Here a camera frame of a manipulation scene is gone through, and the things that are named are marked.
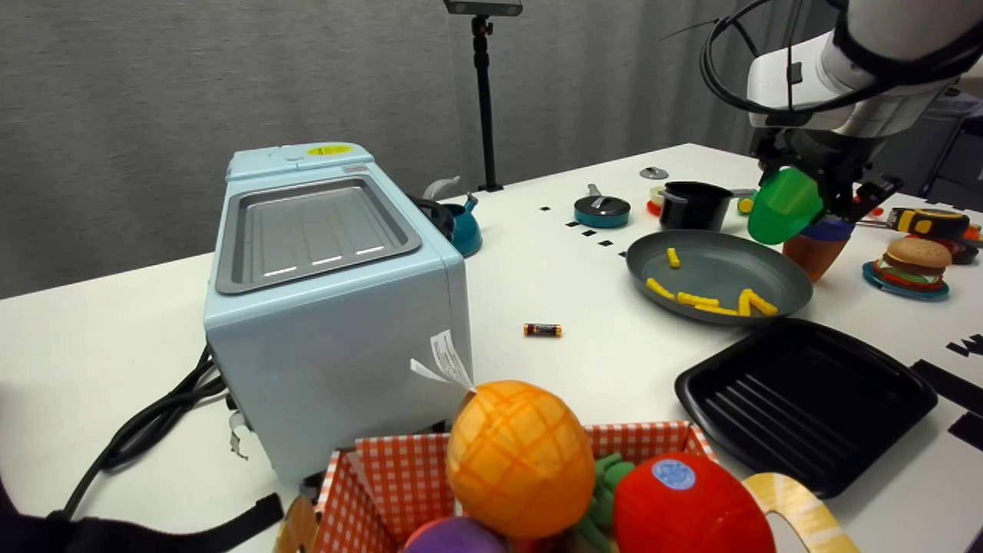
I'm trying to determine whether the black toy pot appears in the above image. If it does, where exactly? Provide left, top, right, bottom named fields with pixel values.
left=656, top=178, right=737, bottom=234

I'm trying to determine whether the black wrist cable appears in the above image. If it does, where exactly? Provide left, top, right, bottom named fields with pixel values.
left=701, top=0, right=854, bottom=126

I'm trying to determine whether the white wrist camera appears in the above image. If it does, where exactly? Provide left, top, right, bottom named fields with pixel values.
left=744, top=40, right=834, bottom=113

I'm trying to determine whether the green plush leaf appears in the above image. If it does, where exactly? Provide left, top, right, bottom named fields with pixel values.
left=572, top=451, right=639, bottom=553

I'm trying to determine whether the red plush fruit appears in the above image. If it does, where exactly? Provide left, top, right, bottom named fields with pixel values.
left=610, top=451, right=777, bottom=553

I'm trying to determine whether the black camera tripod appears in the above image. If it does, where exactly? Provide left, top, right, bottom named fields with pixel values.
left=441, top=0, right=524, bottom=194

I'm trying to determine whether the red checkered box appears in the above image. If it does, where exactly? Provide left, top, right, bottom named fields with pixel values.
left=309, top=418, right=720, bottom=553

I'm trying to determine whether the black tape strip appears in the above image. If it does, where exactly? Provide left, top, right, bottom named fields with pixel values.
left=909, top=358, right=983, bottom=418
left=946, top=408, right=983, bottom=454

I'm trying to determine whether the light blue toaster oven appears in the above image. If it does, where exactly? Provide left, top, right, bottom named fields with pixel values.
left=199, top=137, right=475, bottom=493

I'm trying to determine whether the beige tape roll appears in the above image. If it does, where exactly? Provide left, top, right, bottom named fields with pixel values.
left=740, top=471, right=861, bottom=553

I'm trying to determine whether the orange plush fruit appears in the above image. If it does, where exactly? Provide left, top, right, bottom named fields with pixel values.
left=441, top=379, right=599, bottom=544

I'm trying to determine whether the dark red round toy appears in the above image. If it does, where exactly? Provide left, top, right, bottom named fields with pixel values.
left=954, top=224, right=983, bottom=267

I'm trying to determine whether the green plastic cup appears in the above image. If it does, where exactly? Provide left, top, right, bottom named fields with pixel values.
left=747, top=167, right=827, bottom=247

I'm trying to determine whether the black power cable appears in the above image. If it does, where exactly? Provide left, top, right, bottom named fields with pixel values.
left=59, top=343, right=230, bottom=519

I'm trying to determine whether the purple plush fruit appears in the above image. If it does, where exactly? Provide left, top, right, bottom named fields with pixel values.
left=400, top=513, right=511, bottom=553

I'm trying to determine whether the black ribbed grill tray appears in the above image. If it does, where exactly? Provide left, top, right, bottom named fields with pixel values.
left=671, top=317, right=939, bottom=501

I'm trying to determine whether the small toy frying pan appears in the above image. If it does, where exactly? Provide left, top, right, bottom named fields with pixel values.
left=566, top=181, right=634, bottom=234

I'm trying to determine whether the grey bin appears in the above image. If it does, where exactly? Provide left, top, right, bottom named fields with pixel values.
left=885, top=112, right=979, bottom=198

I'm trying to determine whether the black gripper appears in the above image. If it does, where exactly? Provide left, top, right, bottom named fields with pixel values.
left=751, top=126, right=896, bottom=226

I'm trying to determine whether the teal toy kettle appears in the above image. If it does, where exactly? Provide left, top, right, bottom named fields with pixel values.
left=415, top=194, right=486, bottom=261

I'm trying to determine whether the toy hamburger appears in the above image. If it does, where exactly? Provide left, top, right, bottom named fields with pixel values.
left=871, top=234, right=954, bottom=296

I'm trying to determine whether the black bag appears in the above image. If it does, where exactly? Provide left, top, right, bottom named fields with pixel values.
left=0, top=479, right=285, bottom=553

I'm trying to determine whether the grey green round plate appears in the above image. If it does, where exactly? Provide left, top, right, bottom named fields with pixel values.
left=622, top=226, right=816, bottom=328

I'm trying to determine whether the orange cup with blue rim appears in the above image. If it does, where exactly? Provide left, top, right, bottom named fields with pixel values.
left=782, top=214, right=854, bottom=286

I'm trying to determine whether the small teal toy plate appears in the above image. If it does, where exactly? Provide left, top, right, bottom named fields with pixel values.
left=861, top=257, right=952, bottom=304

